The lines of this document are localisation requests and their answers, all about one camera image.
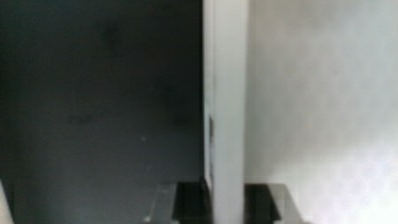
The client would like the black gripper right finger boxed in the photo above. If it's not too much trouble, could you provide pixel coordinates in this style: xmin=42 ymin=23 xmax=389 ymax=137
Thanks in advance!
xmin=243 ymin=183 xmax=307 ymax=224

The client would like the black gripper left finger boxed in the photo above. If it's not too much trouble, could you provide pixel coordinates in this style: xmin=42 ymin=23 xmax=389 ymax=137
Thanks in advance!
xmin=140 ymin=181 xmax=215 ymax=224

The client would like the white desk top tray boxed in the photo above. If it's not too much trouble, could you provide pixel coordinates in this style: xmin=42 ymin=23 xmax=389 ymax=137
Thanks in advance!
xmin=202 ymin=0 xmax=398 ymax=224

